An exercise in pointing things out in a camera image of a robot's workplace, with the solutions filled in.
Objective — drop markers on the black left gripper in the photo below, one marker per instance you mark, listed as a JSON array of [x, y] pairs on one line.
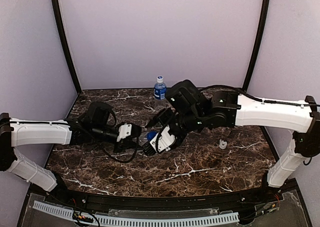
[[136, 131]]

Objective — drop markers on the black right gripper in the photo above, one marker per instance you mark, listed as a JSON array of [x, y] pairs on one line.
[[168, 122]]

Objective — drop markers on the tall bottle blue cap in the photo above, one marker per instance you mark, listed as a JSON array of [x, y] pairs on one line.
[[146, 137]]

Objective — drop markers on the white bottle cap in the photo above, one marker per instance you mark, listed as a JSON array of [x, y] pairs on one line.
[[222, 144]]

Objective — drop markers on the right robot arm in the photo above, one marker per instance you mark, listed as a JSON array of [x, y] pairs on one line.
[[231, 107]]

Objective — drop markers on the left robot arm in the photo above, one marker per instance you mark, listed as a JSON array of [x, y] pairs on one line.
[[91, 126]]

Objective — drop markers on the short bottle blue label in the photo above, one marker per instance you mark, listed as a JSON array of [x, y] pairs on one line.
[[159, 92]]

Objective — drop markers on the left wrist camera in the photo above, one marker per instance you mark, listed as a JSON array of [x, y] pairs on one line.
[[128, 130]]

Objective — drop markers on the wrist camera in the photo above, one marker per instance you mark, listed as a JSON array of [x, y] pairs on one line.
[[128, 130], [160, 144]]

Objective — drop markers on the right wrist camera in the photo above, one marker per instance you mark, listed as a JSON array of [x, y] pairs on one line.
[[160, 144]]

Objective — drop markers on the white slotted cable duct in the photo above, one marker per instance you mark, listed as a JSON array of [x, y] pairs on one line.
[[126, 218]]

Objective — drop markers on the black front table rail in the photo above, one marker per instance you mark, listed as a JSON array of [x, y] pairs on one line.
[[237, 201]]

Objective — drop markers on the left black frame post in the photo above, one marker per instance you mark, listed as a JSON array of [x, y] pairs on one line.
[[65, 46]]

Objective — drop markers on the black frame post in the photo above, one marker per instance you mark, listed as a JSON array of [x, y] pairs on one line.
[[257, 44], [65, 46]]

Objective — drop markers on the right black frame post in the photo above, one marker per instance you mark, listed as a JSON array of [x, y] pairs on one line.
[[257, 44]]

